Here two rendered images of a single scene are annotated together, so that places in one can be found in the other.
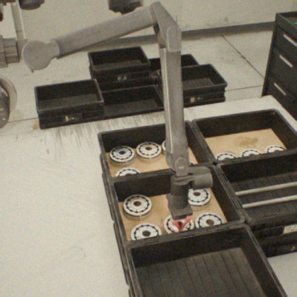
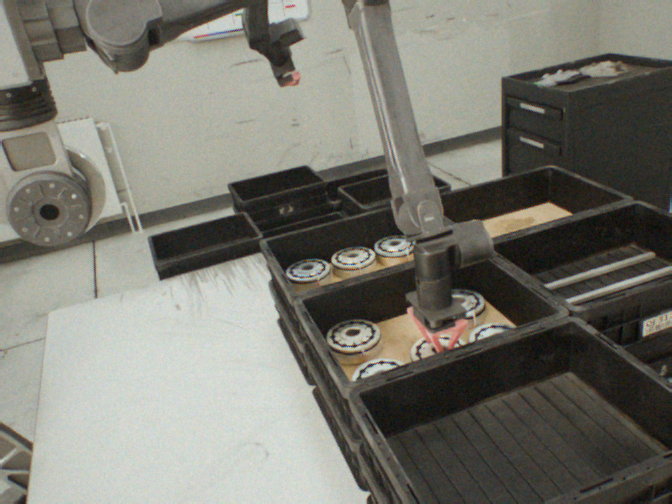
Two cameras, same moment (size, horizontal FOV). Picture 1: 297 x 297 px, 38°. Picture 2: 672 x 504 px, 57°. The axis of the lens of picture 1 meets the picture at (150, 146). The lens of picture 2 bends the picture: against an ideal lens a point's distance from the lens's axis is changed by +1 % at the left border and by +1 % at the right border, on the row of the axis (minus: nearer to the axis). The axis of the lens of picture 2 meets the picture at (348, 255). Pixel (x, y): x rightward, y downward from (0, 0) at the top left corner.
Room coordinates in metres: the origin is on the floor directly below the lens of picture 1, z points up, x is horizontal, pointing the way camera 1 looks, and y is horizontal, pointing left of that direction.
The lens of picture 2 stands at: (0.15, 0.08, 1.50)
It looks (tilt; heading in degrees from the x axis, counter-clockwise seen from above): 27 degrees down; 357
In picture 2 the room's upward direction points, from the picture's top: 8 degrees counter-clockwise
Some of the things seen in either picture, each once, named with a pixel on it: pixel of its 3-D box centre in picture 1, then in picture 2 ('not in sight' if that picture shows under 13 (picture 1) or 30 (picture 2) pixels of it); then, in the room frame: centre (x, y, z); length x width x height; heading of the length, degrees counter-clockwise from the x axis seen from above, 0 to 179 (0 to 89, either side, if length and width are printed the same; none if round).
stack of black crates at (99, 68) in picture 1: (119, 85); (284, 227); (2.80, 0.22, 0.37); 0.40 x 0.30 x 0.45; 105
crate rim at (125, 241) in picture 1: (174, 202); (422, 311); (1.05, -0.08, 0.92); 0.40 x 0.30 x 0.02; 103
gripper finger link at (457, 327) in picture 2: (179, 217); (440, 331); (0.99, -0.10, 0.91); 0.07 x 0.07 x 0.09; 13
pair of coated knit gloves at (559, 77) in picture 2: not in sight; (556, 77); (2.77, -1.07, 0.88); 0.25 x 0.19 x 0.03; 105
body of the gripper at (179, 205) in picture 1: (179, 199); (434, 292); (1.00, -0.09, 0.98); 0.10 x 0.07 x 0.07; 13
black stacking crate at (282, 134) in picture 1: (246, 145); (519, 223); (1.43, -0.40, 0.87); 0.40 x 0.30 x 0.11; 103
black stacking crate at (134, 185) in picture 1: (173, 213); (424, 335); (1.05, -0.08, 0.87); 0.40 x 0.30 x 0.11; 103
